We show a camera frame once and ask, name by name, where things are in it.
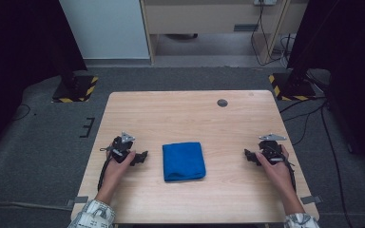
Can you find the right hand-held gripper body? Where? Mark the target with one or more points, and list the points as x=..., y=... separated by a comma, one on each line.
x=271, y=148

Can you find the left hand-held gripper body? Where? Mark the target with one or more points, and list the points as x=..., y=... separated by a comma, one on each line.
x=122, y=147

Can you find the blue cloth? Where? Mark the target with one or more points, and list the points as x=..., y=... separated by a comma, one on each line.
x=183, y=161

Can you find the person's left hand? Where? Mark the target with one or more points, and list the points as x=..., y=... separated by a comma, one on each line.
x=115, y=171

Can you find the person's right hand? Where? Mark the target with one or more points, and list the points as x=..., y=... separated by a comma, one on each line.
x=277, y=177

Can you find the black tape floor mark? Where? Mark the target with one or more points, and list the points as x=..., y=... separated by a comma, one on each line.
x=88, y=126

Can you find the grey round table grommet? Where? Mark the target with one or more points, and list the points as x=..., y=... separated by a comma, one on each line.
x=222, y=103

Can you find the striped black stand base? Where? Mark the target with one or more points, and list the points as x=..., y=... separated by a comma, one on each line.
x=293, y=88
x=76, y=90

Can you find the grey tape strip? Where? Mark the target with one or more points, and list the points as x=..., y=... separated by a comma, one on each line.
x=77, y=200
x=312, y=199

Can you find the white panel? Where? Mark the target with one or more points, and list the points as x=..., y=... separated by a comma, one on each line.
x=104, y=28

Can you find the black curtain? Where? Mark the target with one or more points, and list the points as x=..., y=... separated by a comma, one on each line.
x=345, y=47
x=19, y=47

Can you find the white power strip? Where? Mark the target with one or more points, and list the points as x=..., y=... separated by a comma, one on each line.
x=265, y=2

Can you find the light wooden desk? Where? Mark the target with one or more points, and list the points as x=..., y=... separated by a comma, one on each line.
x=202, y=17

